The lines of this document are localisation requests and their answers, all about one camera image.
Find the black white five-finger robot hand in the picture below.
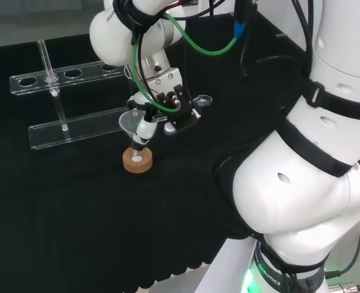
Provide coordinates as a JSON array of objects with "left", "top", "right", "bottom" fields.
[{"left": 126, "top": 67, "right": 203, "bottom": 151}]

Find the clear plastic funnel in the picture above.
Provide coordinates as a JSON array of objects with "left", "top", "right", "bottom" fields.
[{"left": 118, "top": 110, "right": 145, "bottom": 145}]

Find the small glass weighing funnel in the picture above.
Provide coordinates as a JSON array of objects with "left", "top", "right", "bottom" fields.
[{"left": 193, "top": 94, "right": 214, "bottom": 107}]

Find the small glass round-bottom flask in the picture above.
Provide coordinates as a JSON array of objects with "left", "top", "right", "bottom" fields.
[{"left": 129, "top": 145, "right": 145, "bottom": 164}]

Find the clear acrylic funnel stand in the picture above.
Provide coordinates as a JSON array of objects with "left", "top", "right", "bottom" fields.
[{"left": 9, "top": 39, "right": 138, "bottom": 151}]

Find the black bench cloth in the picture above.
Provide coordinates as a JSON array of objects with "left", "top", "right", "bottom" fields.
[{"left": 0, "top": 12, "right": 309, "bottom": 293}]

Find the green cable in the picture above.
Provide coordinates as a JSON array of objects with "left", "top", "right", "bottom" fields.
[{"left": 132, "top": 11, "right": 247, "bottom": 112}]

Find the cork ring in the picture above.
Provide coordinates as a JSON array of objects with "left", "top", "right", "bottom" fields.
[{"left": 122, "top": 146, "right": 154, "bottom": 175}]

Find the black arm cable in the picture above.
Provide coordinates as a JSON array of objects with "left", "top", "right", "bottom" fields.
[{"left": 239, "top": 38, "right": 252, "bottom": 81}]

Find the blue cable connector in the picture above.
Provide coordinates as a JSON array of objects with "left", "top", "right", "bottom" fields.
[{"left": 233, "top": 18, "right": 248, "bottom": 42}]

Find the black base cable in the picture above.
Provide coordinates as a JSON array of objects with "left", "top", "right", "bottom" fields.
[{"left": 324, "top": 157, "right": 360, "bottom": 278}]

